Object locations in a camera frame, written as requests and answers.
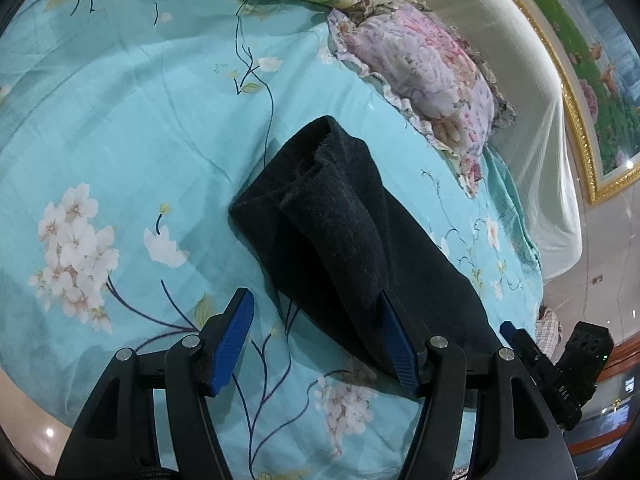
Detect gold framed wall picture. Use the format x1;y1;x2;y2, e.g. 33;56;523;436
472;0;640;205

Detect pink floral pillow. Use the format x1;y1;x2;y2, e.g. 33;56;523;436
327;0;517;198

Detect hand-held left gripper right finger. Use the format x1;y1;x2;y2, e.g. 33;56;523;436
376;287;576;480

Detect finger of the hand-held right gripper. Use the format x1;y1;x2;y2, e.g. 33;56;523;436
499;321;555;378

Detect white padded headboard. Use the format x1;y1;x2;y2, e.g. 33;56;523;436
400;0;582;281

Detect black pants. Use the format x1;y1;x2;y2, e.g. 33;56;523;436
229;115;502;377

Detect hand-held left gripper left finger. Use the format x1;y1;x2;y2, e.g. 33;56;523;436
56;287;255;480

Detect turquoise floral bed sheet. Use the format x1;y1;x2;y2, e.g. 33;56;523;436
0;0;544;480

